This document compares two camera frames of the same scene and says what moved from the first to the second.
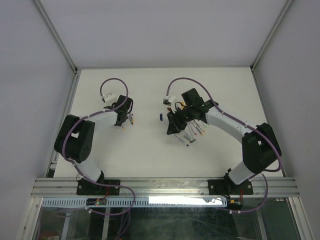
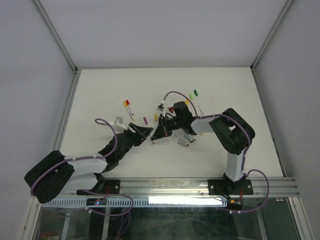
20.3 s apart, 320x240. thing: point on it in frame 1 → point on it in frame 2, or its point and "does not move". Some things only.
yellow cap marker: x=131 y=119 → x=175 y=139
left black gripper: x=117 y=124 → x=143 y=131
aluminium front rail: x=54 y=188 does not move
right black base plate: x=218 y=187 does not move
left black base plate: x=87 y=188 does not move
